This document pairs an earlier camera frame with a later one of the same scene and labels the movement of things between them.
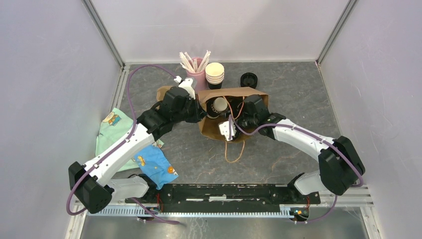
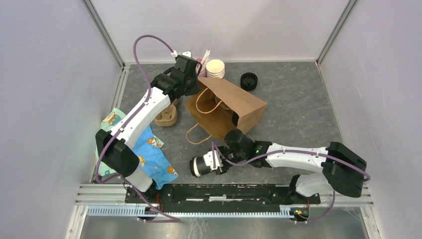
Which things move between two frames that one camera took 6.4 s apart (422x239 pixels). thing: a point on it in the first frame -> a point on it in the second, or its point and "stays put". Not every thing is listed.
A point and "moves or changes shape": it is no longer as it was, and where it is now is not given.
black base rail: [225, 196] stays put
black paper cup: [216, 107] -> [198, 167]
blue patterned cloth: [153, 163] stays put
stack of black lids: [249, 79] stays put
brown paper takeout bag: [210, 128] moves or changes shape
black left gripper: [199, 113] -> [196, 87]
